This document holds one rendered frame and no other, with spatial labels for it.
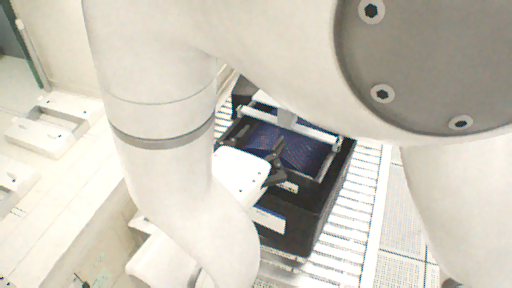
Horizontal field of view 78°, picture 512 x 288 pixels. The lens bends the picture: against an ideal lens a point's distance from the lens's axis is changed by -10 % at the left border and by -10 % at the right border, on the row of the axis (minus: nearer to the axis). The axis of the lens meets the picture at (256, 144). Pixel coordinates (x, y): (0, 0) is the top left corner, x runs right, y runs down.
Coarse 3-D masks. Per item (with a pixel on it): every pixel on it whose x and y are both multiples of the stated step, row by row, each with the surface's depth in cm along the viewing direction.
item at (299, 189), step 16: (256, 96) 68; (240, 112) 77; (256, 112) 76; (288, 112) 69; (240, 128) 78; (288, 128) 72; (304, 128) 73; (336, 144) 69; (336, 160) 86; (288, 176) 68; (304, 176) 66; (320, 176) 66; (272, 192) 74; (288, 192) 72; (304, 192) 69; (320, 192) 79; (304, 208) 73
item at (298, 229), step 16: (352, 144) 86; (336, 176) 94; (336, 192) 80; (256, 208) 75; (272, 208) 72; (288, 208) 69; (320, 208) 87; (256, 224) 80; (272, 224) 76; (288, 224) 73; (304, 224) 70; (320, 224) 72; (272, 240) 81; (288, 240) 77; (304, 240) 74
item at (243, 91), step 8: (240, 80) 111; (248, 80) 111; (240, 88) 108; (248, 88) 108; (256, 88) 108; (232, 96) 107; (240, 96) 106; (248, 96) 105; (232, 104) 109; (240, 104) 108; (248, 104) 107; (232, 112) 111
